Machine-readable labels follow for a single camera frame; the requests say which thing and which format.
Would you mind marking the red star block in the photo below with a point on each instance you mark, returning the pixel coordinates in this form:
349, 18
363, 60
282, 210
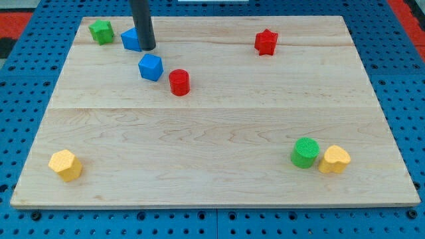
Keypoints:
265, 42

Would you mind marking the green cylinder block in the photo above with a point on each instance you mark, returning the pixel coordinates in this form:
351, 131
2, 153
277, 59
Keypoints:
305, 152

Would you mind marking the light wooden board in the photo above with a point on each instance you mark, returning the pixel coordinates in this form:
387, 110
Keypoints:
227, 143

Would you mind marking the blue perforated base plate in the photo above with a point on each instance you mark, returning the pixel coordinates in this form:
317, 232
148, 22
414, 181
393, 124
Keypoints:
395, 69

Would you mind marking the blue cube block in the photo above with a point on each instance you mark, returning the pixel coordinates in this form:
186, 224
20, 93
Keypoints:
151, 67

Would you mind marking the yellow heart block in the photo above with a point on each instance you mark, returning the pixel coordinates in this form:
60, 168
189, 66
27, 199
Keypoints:
334, 160

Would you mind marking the red cylinder block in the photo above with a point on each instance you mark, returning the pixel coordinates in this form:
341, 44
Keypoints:
179, 82

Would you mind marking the yellow hexagon block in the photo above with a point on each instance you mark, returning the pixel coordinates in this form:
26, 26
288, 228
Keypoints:
66, 165

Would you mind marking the blue block behind rod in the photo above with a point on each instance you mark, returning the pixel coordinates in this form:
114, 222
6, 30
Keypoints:
130, 40

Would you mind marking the green star block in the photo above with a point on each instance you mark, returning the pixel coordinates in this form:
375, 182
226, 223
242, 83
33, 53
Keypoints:
102, 32

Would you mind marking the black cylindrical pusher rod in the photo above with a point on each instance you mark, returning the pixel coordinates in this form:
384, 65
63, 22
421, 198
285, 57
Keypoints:
143, 24

